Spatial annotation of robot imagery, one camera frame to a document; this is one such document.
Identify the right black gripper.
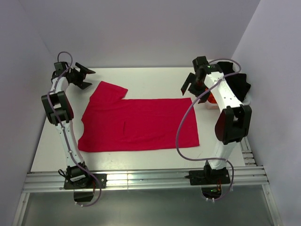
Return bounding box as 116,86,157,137
182,73,212,104

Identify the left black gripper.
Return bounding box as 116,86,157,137
70,63,95,90

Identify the red t shirt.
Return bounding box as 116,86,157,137
78,81,199,153

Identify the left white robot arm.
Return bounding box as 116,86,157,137
41,62,95,188

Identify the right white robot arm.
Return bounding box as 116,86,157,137
176,64,252,184

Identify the orange t shirt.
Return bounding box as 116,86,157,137
207,93,217,104

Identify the black t shirt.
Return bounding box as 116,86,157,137
217,61,251,102

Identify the white plastic basket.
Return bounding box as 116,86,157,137
205,95,251,110

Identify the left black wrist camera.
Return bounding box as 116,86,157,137
54,62,69,73

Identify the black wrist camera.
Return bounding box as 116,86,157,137
54,62,69,73
192,56,209,70

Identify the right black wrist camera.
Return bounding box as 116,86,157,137
192,56,209,70

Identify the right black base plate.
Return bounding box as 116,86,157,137
185,168,230,186

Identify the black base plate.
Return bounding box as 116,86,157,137
185,168,230,186
63,173,107,190

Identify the aluminium rail frame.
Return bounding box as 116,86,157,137
12,138,283,226

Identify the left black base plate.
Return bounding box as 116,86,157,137
63,173,107,190

